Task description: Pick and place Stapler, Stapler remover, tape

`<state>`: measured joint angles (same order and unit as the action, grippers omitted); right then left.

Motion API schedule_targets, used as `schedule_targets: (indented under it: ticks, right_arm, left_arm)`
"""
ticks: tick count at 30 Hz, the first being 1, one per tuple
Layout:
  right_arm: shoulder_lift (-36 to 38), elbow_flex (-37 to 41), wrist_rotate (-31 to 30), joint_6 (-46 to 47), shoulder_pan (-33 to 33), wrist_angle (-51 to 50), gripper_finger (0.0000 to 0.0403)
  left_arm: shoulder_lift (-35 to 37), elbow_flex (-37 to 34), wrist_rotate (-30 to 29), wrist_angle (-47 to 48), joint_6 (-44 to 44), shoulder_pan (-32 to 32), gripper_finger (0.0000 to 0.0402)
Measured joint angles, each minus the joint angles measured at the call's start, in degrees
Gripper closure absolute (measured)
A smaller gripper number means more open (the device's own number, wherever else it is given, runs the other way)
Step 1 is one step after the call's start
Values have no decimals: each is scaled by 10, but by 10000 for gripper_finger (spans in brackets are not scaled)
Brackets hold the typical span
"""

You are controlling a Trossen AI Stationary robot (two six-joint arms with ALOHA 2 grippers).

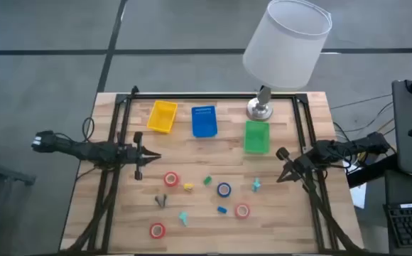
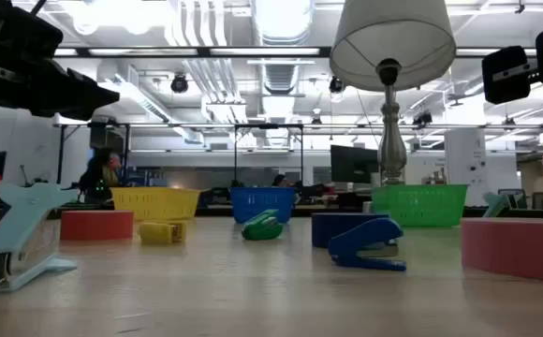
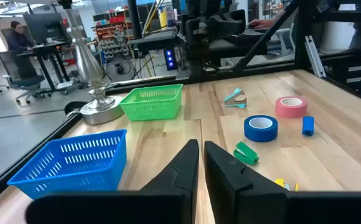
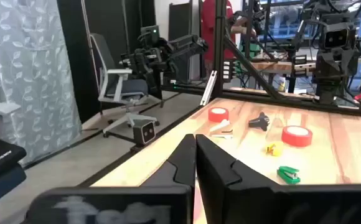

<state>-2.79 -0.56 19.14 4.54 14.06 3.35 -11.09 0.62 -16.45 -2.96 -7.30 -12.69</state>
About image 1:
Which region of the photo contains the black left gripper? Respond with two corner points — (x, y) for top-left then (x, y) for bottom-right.
(119, 131), (162, 181)

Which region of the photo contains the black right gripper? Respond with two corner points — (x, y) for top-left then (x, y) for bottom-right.
(276, 146), (317, 186)

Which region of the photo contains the red tape roll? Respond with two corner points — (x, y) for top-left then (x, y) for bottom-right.
(149, 223), (167, 240)
(163, 171), (180, 188)
(234, 203), (251, 220)

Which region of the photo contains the blue tape roll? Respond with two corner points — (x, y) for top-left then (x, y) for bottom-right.
(217, 182), (232, 198)

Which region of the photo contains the yellow plastic basket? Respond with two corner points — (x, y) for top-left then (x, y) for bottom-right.
(146, 100), (178, 134)

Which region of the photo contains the green plastic basket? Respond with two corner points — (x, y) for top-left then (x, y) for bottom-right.
(243, 119), (271, 155)

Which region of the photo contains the blue plastic basket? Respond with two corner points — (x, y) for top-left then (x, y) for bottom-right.
(190, 105), (218, 139)

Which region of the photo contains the white paper sheet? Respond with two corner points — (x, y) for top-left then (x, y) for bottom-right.
(342, 159), (367, 210)

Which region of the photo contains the black desk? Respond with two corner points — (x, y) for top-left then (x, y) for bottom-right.
(347, 154), (412, 256)

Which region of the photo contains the silver lamp with white shade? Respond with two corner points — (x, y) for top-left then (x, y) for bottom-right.
(242, 0), (333, 122)

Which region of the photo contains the black keyboard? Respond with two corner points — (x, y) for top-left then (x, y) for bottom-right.
(383, 201), (412, 249)

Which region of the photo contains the black floor stand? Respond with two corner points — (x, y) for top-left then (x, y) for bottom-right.
(0, 142), (36, 256)

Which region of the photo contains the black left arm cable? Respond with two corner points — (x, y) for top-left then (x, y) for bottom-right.
(82, 117), (96, 143)

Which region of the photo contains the black aluminium table frame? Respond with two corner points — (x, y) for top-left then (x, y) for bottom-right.
(60, 85), (370, 256)

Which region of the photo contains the thin grey floor cable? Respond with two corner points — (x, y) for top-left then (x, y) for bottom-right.
(330, 93), (394, 110)

